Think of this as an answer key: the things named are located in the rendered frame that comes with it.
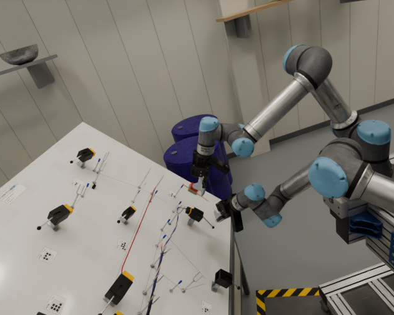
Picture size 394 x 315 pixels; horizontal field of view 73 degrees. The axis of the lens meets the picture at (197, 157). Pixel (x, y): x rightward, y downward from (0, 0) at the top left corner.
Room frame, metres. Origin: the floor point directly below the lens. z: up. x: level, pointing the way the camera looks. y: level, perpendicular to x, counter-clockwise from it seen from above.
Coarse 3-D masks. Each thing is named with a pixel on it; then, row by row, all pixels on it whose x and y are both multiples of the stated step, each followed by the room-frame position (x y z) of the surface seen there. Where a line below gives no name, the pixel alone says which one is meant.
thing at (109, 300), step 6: (120, 276) 0.64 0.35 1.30; (114, 282) 0.61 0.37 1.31; (120, 282) 0.62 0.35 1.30; (126, 282) 0.62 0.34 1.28; (132, 282) 0.63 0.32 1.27; (114, 288) 0.60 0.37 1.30; (120, 288) 0.60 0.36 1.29; (126, 288) 0.60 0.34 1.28; (108, 294) 0.59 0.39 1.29; (114, 294) 0.58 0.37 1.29; (120, 294) 0.58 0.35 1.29; (108, 300) 0.62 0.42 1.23; (114, 300) 0.58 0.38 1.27; (120, 300) 0.57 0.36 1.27; (102, 312) 0.54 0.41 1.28
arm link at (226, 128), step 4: (220, 124) 1.02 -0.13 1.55; (224, 124) 1.02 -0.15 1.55; (228, 124) 1.02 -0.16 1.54; (232, 124) 1.02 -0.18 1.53; (236, 124) 1.03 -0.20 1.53; (240, 124) 1.03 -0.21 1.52; (224, 128) 1.00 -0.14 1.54; (228, 128) 1.00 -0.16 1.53; (232, 128) 0.98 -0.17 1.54; (236, 128) 0.98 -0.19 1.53; (240, 128) 1.01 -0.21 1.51; (224, 132) 0.99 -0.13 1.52; (228, 132) 0.97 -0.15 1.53; (224, 136) 0.99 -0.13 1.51; (220, 140) 1.00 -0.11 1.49; (224, 140) 1.00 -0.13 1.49
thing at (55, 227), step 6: (54, 210) 0.82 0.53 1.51; (60, 210) 0.83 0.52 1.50; (66, 210) 0.84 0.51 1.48; (48, 216) 0.81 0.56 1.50; (54, 216) 0.80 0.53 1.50; (60, 216) 0.80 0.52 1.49; (66, 216) 0.83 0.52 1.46; (48, 222) 0.85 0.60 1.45; (54, 222) 0.80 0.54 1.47; (36, 228) 0.76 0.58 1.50; (54, 228) 0.83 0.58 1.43; (60, 228) 0.84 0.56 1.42
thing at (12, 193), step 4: (16, 184) 0.97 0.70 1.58; (20, 184) 0.97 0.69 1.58; (8, 188) 0.94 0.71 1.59; (12, 188) 0.94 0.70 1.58; (16, 188) 0.95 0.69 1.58; (20, 188) 0.96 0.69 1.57; (24, 188) 0.96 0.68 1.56; (4, 192) 0.91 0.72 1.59; (8, 192) 0.92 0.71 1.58; (12, 192) 0.92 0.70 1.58; (16, 192) 0.93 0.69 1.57; (20, 192) 0.94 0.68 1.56; (0, 196) 0.89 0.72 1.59; (4, 196) 0.90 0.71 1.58; (8, 196) 0.90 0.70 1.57; (12, 196) 0.91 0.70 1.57; (16, 196) 0.91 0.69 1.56; (4, 200) 0.88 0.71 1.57; (8, 200) 0.89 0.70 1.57; (12, 200) 0.89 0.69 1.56
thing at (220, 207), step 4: (232, 196) 0.98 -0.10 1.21; (224, 200) 1.02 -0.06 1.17; (228, 200) 0.99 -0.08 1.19; (216, 204) 1.03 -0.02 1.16; (220, 204) 1.02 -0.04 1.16; (224, 204) 1.00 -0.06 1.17; (228, 204) 0.99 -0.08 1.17; (232, 204) 0.94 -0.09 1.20; (220, 208) 1.01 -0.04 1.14; (224, 208) 0.98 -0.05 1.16; (228, 208) 0.98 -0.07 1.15; (232, 208) 0.94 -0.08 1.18; (220, 212) 1.01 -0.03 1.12; (224, 212) 0.98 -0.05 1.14; (228, 212) 0.97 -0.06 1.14; (228, 216) 0.96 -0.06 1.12
